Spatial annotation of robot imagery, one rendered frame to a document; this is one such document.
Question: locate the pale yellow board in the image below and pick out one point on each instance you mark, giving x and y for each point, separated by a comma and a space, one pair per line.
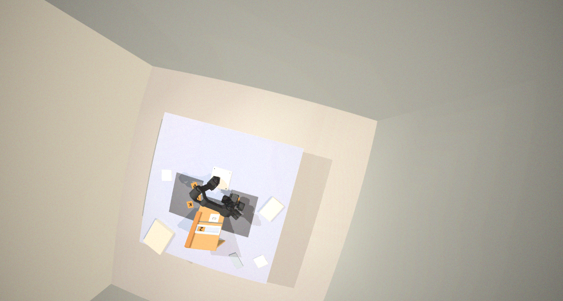
209, 239

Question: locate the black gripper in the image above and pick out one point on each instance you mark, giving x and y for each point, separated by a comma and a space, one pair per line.
239, 205

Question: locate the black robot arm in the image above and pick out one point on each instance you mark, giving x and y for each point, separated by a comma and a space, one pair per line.
225, 210

